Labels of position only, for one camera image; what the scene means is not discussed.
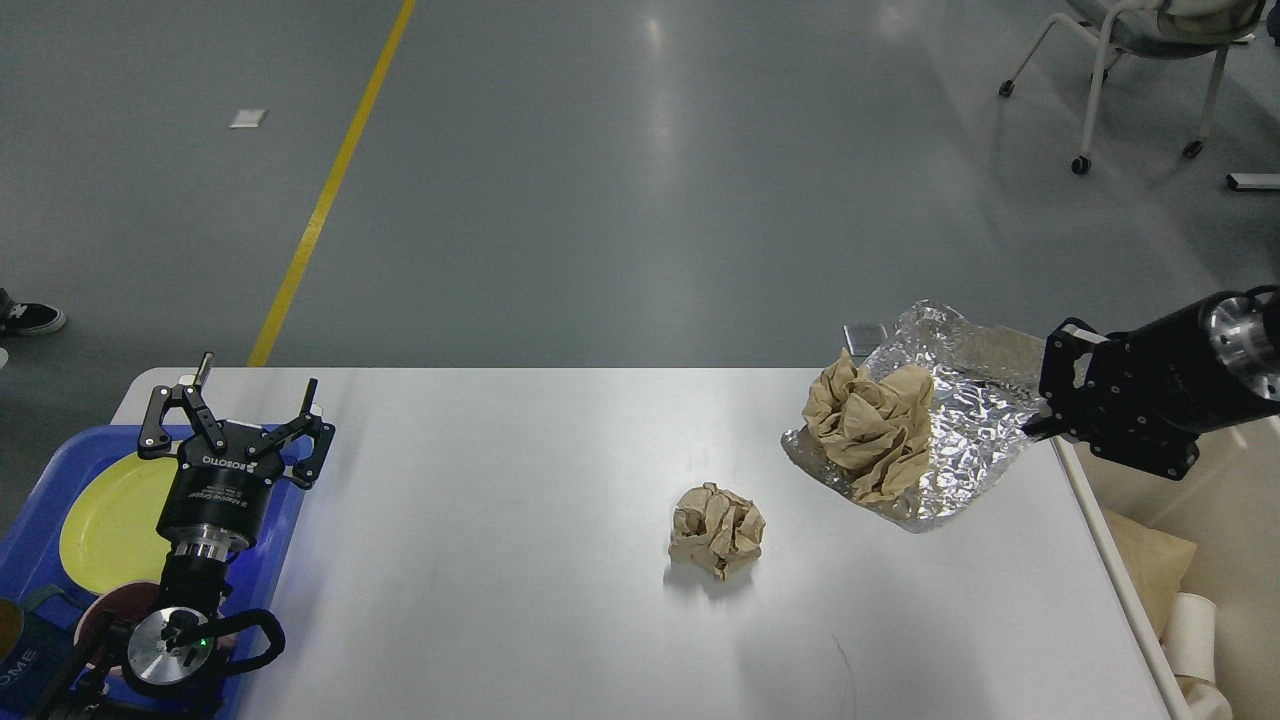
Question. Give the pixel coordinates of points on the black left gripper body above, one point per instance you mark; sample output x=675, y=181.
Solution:
x=217, y=503

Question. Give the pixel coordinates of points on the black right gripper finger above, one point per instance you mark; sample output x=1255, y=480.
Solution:
x=1058, y=412

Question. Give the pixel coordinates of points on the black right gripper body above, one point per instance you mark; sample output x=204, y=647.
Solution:
x=1209, y=366

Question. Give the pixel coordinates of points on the aluminium foil sheet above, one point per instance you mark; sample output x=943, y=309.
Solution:
x=985, y=388

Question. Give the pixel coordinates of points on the yellow plastic plate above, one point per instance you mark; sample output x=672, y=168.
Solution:
x=109, y=537

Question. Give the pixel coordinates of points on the brown paper bag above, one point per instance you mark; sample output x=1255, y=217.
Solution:
x=1155, y=561

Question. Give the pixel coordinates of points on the pink mug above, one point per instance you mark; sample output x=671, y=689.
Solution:
x=110, y=605

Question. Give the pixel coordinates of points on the white paper cup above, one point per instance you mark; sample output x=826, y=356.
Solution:
x=1189, y=637

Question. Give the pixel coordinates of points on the dark teal mug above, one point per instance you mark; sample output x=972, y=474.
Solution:
x=37, y=640

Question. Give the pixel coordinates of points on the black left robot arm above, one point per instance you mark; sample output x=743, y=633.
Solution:
x=173, y=415

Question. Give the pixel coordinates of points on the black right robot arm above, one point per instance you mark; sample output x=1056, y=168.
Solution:
x=1142, y=398

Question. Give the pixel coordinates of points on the beige plastic bin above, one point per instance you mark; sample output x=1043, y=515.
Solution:
x=1228, y=505

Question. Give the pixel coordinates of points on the black and white shoe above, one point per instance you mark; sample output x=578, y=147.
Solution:
x=21, y=319

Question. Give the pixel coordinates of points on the crumpled brown paper on foil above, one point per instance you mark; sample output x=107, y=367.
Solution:
x=878, y=432

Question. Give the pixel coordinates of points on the left metal floor plate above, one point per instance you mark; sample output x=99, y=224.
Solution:
x=862, y=339

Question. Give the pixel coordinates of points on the white bar on floor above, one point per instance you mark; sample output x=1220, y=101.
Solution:
x=1253, y=182

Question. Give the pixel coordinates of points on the white floor marker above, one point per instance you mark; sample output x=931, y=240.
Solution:
x=249, y=118

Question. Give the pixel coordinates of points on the white office chair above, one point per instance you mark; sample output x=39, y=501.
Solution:
x=1158, y=30

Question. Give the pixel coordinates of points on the crumpled brown paper ball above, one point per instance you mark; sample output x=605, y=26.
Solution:
x=717, y=530

